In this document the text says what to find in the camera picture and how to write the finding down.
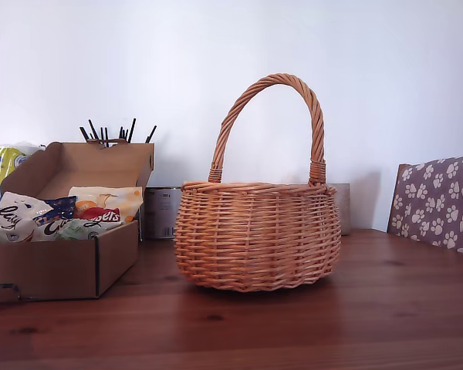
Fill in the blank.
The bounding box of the white orange Maltesers bag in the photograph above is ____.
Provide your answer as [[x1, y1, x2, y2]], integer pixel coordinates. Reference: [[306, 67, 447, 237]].
[[68, 185, 144, 224]]

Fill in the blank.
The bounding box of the white green Galaxy egg bag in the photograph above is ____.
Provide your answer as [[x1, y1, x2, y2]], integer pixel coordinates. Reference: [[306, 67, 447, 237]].
[[32, 217, 119, 243]]

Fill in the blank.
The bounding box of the blue Terry's egg bag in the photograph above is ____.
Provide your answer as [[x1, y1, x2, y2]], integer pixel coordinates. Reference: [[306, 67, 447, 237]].
[[32, 195, 78, 228]]

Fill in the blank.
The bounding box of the white script-print egg bag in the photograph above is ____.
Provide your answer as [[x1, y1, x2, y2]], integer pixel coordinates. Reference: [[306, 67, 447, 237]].
[[0, 191, 55, 244]]

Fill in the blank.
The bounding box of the open brown cardboard box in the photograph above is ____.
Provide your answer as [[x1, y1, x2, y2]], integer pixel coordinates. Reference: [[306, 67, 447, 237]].
[[0, 141, 155, 304]]

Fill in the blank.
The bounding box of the metal tin can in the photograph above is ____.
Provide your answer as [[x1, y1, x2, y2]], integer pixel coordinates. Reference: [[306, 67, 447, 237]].
[[143, 187, 183, 241]]

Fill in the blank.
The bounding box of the blue yellow paper towel pack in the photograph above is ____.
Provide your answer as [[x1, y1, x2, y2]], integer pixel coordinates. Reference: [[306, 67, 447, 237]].
[[0, 141, 47, 217]]

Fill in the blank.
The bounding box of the woven wicker basket with handle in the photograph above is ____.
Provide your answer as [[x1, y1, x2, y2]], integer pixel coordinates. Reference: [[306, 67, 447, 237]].
[[173, 72, 343, 293]]

